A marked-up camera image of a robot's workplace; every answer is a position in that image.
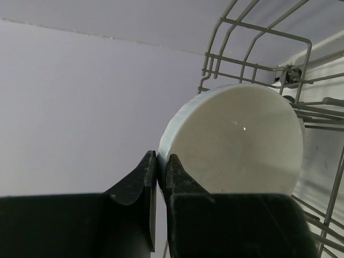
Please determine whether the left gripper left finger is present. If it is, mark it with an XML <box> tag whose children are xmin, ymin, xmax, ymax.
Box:
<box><xmin>1</xmin><ymin>150</ymin><xmax>156</xmax><ymax>257</ymax></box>

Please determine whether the grey wire dish rack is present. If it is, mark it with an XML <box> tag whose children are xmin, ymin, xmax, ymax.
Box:
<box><xmin>198</xmin><ymin>1</ymin><xmax>343</xmax><ymax>257</ymax></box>

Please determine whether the white round bowl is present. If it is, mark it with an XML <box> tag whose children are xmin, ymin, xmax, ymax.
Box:
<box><xmin>157</xmin><ymin>84</ymin><xmax>304</xmax><ymax>195</ymax></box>
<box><xmin>283</xmin><ymin>95</ymin><xmax>306</xmax><ymax>146</ymax></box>

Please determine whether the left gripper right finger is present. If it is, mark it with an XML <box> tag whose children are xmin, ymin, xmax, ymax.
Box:
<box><xmin>166</xmin><ymin>154</ymin><xmax>317</xmax><ymax>257</ymax></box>

